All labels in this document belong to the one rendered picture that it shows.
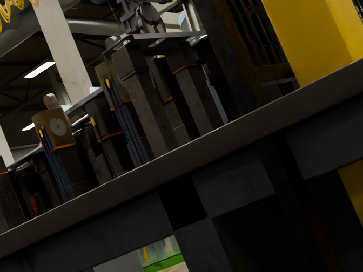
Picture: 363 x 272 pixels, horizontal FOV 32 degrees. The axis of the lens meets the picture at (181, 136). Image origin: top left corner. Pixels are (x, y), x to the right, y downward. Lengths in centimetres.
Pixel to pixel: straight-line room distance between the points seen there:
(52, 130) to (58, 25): 834
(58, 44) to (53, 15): 46
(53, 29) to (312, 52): 929
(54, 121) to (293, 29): 107
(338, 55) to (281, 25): 11
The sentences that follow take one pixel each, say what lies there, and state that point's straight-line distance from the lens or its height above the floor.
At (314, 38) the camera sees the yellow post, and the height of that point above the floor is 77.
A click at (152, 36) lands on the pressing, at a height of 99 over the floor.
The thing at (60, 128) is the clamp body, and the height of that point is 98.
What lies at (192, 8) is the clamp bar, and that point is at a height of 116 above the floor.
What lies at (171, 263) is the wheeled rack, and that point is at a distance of 596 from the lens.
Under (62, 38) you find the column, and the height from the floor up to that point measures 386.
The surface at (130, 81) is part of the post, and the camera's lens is 137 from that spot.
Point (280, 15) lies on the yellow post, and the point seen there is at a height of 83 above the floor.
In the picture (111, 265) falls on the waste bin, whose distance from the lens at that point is 467.
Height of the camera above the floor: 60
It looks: 7 degrees up
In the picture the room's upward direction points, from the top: 23 degrees counter-clockwise
